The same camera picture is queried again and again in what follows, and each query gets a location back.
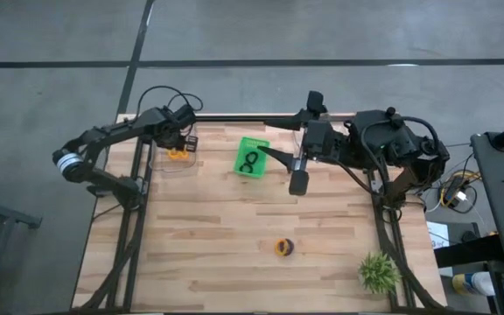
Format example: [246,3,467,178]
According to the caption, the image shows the black metal stand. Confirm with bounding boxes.
[0,173,44,315]

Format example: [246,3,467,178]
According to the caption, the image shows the white paper sheet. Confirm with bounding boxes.
[425,220,451,251]

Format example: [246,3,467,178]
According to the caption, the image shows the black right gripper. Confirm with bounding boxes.
[256,90,349,196]

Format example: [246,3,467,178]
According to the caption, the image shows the yellow floor cable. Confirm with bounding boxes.
[439,171,483,210]

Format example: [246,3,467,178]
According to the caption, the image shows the white and yellow bottle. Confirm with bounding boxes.
[451,270,497,298]

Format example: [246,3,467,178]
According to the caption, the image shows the green plastic basket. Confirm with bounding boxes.
[233,136,271,179]

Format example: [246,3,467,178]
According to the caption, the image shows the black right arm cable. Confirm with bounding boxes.
[359,115,441,196]

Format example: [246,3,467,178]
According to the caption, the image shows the green artificial plant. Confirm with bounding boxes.
[358,250,403,296]

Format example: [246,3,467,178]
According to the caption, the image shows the black shelf bar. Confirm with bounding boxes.
[434,234,504,269]

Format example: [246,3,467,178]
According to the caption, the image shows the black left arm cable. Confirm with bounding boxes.
[136,85,204,117]

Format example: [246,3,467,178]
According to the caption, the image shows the black metal table frame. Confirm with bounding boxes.
[71,112,448,315]

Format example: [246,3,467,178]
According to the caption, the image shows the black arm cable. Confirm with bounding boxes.
[136,85,204,117]
[359,115,441,196]

